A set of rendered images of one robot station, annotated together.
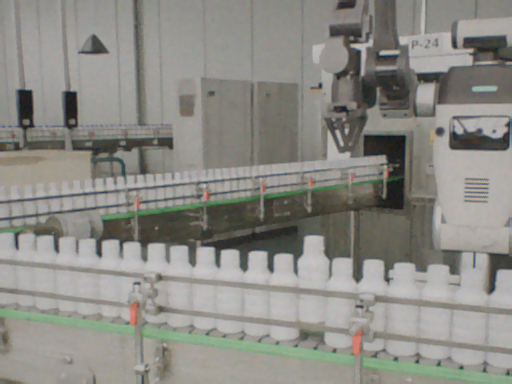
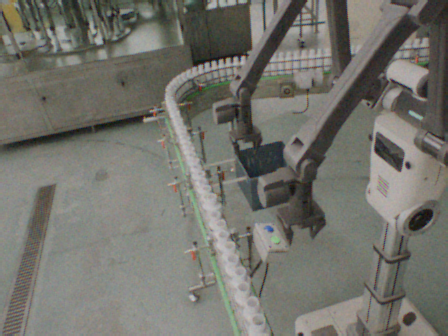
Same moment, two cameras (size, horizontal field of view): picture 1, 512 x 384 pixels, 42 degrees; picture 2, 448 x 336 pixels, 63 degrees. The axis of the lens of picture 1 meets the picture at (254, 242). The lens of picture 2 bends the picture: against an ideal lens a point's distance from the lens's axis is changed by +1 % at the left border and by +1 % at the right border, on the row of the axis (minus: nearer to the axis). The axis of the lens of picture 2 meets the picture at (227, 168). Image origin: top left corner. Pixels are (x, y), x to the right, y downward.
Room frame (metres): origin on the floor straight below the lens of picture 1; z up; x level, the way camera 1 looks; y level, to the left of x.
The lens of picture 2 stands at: (0.69, -1.06, 2.06)
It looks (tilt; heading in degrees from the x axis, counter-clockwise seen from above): 34 degrees down; 55
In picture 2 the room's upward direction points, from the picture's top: 7 degrees counter-clockwise
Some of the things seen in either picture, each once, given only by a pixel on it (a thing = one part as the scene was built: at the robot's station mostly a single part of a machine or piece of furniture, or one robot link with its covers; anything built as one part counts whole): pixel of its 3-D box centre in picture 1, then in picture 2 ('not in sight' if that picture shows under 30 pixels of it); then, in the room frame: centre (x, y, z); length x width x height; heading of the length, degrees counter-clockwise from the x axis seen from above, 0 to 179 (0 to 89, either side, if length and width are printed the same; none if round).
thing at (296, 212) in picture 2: not in sight; (300, 205); (1.21, -0.60, 1.47); 0.10 x 0.07 x 0.07; 156
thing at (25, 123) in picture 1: (23, 110); not in sight; (7.21, 2.43, 1.55); 0.17 x 0.15 x 0.42; 139
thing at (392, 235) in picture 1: (432, 172); not in sight; (5.58, -1.47, 1.00); 1.60 x 1.30 x 2.00; 139
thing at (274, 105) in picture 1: (263, 158); not in sight; (8.43, -0.12, 0.96); 0.82 x 0.50 x 1.91; 139
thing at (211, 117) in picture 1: (212, 162); not in sight; (7.75, 0.48, 0.96); 0.82 x 0.50 x 1.91; 139
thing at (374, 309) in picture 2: not in sight; (379, 314); (1.76, -0.59, 0.48); 0.13 x 0.13 x 0.40; 67
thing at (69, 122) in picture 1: (68, 110); not in sight; (7.62, 2.06, 1.55); 0.17 x 0.15 x 0.42; 139
